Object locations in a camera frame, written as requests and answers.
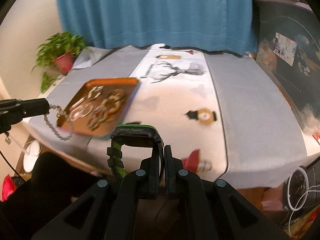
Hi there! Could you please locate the white and black bead bracelet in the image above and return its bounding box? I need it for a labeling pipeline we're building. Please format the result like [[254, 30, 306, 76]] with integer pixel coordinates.
[[87, 85, 104, 100]]

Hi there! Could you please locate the blue curtain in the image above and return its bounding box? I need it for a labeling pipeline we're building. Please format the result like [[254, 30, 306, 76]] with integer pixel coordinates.
[[56, 0, 259, 55]]

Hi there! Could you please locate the silver chain bracelet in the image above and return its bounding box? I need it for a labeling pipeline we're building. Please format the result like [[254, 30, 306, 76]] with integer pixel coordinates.
[[43, 103, 74, 142]]

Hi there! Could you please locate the green potted plant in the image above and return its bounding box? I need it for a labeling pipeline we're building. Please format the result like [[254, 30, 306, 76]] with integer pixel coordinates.
[[31, 29, 89, 94]]

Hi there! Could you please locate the black and green watch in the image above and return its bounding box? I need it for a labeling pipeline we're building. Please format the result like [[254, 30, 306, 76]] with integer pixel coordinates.
[[106, 124, 164, 183]]

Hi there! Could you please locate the white deer table runner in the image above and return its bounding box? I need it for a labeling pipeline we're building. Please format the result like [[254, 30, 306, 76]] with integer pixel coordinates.
[[85, 44, 227, 181]]

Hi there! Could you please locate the clear plastic storage box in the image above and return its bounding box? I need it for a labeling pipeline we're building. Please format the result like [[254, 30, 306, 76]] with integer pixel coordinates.
[[256, 0, 319, 137]]

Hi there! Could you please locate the orange metal tray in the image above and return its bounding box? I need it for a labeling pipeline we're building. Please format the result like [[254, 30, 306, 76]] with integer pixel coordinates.
[[56, 77, 140, 138]]

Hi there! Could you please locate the white cable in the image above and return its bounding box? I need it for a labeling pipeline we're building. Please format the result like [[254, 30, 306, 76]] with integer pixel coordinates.
[[286, 166, 320, 233]]

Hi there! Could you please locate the colourful bead bracelet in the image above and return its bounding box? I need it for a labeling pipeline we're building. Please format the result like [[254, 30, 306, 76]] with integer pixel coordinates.
[[87, 106, 113, 131]]

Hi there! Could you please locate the white round object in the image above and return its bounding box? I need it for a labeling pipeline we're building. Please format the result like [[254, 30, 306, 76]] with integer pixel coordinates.
[[23, 140, 42, 173]]

